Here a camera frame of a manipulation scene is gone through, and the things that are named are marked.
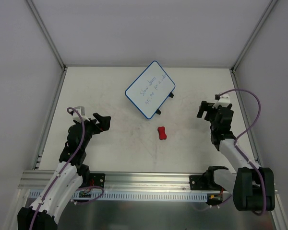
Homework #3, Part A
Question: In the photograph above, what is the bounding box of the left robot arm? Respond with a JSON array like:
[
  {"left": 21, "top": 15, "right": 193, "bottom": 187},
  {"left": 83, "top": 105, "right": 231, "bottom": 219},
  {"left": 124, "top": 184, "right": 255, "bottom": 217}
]
[{"left": 17, "top": 107, "right": 111, "bottom": 230}]

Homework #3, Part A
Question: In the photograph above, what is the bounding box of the whiteboard wire stand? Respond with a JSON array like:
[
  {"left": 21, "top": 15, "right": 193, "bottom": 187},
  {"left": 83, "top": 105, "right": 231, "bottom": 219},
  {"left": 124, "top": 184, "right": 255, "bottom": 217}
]
[{"left": 156, "top": 92, "right": 174, "bottom": 115}]

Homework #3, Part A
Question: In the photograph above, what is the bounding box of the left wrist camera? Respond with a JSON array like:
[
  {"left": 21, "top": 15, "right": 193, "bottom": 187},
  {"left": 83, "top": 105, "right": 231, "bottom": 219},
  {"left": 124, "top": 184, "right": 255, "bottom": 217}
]
[{"left": 72, "top": 106, "right": 89, "bottom": 123}]

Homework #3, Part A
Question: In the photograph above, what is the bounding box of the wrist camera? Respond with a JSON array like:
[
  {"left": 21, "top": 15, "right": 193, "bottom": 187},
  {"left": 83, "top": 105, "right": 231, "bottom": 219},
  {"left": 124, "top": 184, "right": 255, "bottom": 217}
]
[
  {"left": 72, "top": 106, "right": 89, "bottom": 123},
  {"left": 213, "top": 93, "right": 231, "bottom": 109}
]

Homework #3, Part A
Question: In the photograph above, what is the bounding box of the aluminium mounting rail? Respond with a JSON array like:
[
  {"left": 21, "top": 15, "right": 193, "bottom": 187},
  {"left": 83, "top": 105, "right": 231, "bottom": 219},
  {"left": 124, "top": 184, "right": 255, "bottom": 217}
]
[{"left": 18, "top": 170, "right": 201, "bottom": 192}]

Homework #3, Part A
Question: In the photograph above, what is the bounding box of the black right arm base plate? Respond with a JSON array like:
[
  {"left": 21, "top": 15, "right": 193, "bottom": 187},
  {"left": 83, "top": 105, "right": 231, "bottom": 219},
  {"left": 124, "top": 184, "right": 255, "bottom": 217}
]
[{"left": 189, "top": 175, "right": 208, "bottom": 191}]

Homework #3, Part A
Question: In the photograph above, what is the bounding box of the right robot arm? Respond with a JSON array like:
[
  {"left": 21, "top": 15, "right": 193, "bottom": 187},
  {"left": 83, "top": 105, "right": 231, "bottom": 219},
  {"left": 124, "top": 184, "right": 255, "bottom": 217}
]
[{"left": 195, "top": 101, "right": 275, "bottom": 215}]

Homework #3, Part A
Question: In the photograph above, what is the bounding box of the left aluminium frame post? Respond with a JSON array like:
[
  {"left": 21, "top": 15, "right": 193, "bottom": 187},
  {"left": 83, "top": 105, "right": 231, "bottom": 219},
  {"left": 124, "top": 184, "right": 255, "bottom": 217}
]
[{"left": 25, "top": 0, "right": 66, "bottom": 70}]

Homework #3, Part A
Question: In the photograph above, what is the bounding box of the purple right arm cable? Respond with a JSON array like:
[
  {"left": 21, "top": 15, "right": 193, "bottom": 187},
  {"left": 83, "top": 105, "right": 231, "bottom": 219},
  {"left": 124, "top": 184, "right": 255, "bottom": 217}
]
[{"left": 218, "top": 89, "right": 272, "bottom": 216}]

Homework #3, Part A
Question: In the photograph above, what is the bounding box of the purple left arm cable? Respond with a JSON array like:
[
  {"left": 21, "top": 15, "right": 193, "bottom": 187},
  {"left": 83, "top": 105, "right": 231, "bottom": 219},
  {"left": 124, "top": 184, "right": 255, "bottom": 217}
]
[{"left": 28, "top": 107, "right": 105, "bottom": 230}]

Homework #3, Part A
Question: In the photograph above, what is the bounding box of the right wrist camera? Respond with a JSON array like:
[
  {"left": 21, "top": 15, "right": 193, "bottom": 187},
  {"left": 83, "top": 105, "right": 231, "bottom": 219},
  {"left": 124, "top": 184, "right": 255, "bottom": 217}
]
[{"left": 213, "top": 93, "right": 231, "bottom": 109}]

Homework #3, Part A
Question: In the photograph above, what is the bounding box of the right aluminium frame post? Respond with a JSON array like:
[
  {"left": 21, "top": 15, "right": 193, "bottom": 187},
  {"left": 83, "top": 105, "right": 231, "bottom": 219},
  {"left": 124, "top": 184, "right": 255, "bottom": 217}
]
[{"left": 231, "top": 0, "right": 278, "bottom": 73}]

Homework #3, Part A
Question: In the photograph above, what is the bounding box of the red bone-shaped eraser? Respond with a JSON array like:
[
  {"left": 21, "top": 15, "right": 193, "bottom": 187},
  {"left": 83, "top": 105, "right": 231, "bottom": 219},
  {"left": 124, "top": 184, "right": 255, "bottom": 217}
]
[{"left": 157, "top": 126, "right": 167, "bottom": 140}]

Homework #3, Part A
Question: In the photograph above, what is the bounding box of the aluminium frame post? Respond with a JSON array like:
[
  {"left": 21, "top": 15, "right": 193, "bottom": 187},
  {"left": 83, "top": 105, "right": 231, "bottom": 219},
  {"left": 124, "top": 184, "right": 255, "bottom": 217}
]
[
  {"left": 25, "top": 0, "right": 66, "bottom": 70},
  {"left": 231, "top": 0, "right": 278, "bottom": 73}
]

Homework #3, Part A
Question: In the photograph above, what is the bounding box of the blue framed whiteboard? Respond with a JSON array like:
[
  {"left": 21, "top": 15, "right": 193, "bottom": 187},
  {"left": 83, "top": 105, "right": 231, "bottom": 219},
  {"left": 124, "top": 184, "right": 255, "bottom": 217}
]
[{"left": 125, "top": 60, "right": 176, "bottom": 119}]

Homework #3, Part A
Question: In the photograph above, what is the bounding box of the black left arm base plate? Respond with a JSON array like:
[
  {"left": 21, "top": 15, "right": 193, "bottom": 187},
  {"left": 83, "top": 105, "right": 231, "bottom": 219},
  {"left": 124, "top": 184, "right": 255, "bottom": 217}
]
[{"left": 89, "top": 173, "right": 106, "bottom": 188}]

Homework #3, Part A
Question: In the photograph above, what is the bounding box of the white slotted cable duct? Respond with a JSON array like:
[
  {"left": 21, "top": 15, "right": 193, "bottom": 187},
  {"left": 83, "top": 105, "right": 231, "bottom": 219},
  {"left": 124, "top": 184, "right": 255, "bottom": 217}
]
[{"left": 28, "top": 190, "right": 208, "bottom": 203}]

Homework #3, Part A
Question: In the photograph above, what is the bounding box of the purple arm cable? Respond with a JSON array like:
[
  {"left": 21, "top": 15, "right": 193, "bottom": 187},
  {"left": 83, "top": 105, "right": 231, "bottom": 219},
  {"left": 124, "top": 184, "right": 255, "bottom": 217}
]
[
  {"left": 28, "top": 107, "right": 105, "bottom": 230},
  {"left": 218, "top": 89, "right": 272, "bottom": 216}
]

